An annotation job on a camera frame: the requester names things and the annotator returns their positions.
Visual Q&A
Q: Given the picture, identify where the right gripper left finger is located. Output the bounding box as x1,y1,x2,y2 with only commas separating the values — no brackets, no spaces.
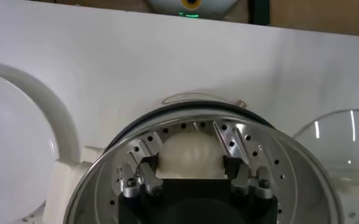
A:
116,153,165,198

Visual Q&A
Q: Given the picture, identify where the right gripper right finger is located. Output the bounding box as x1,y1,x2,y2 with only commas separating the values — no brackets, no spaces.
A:
223,155,273,200

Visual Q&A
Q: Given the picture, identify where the white steamed baozi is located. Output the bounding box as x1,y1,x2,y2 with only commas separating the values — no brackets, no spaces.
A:
155,131,229,180

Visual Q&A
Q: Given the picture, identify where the stainless steel steamer basket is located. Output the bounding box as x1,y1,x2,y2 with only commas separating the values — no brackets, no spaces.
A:
63,105,346,224

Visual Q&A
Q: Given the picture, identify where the steel steamer pot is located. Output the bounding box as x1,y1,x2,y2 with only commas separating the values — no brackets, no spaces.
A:
41,92,277,224

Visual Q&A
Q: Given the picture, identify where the glass pot lid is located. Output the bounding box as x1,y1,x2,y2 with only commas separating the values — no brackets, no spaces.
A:
291,108,359,224

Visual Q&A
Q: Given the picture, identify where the white round plate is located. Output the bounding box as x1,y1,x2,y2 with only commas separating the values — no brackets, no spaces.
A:
0,61,82,224

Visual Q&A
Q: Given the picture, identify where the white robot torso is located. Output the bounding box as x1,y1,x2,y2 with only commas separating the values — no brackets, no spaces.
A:
144,0,241,21

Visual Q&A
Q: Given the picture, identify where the dark vertical post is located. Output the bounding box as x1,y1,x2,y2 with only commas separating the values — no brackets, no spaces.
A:
248,0,271,26

